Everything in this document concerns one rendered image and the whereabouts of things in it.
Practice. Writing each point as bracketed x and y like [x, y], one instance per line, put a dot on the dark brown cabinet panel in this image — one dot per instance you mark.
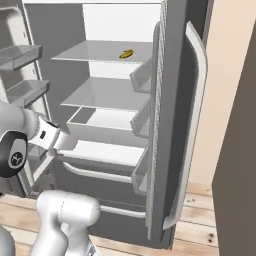
[238, 166]

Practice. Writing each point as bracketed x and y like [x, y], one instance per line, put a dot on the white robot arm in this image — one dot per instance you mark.
[63, 213]

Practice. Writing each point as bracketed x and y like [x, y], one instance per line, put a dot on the white fridge crisper drawer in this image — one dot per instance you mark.
[106, 153]
[106, 128]

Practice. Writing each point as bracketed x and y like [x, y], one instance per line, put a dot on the yellow banana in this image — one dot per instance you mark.
[126, 53]

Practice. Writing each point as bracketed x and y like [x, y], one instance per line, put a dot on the clear fridge door bin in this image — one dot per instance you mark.
[141, 121]
[41, 163]
[140, 173]
[142, 78]
[18, 56]
[28, 91]

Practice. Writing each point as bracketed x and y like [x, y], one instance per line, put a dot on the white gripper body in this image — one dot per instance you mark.
[63, 140]

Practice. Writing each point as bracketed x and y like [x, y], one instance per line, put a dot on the grey freezer drawer front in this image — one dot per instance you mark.
[116, 226]
[100, 188]

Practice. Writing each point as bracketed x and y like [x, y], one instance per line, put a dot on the grey glass fridge shelf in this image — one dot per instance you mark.
[106, 93]
[100, 51]

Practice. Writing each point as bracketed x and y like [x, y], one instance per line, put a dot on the grey fridge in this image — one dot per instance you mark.
[56, 30]

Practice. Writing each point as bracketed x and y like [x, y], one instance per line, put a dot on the grey fridge door with bins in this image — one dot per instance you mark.
[13, 30]

